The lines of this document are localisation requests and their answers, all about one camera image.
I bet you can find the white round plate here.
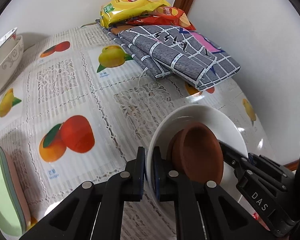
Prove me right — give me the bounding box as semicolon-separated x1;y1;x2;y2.
145;104;249;221

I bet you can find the brown clay saucer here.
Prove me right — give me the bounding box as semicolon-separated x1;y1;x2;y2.
170;122;224;184
166;129;184;168

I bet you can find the fruit print lace tablecloth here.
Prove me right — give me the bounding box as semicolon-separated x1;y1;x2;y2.
0;24;276;240

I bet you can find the green square plate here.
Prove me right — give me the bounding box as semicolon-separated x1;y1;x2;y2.
0;141;27;237

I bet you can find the pink square plate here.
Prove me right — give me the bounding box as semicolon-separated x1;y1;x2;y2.
0;147;31;232

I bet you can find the blue patterned porcelain bowl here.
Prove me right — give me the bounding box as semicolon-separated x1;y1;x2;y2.
0;27;17;57

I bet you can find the right hand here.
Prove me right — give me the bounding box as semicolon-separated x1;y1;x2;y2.
253;212;269;231

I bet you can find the large white porcelain bowl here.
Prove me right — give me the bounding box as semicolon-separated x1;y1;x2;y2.
0;35;24;91

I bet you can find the grey checked folded cloth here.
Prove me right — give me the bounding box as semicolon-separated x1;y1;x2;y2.
97;25;241;91

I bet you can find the red chips bag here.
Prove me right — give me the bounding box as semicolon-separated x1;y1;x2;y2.
126;6;196;31

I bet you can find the yellow chips bag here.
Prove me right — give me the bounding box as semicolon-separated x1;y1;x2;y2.
100;0;170;28

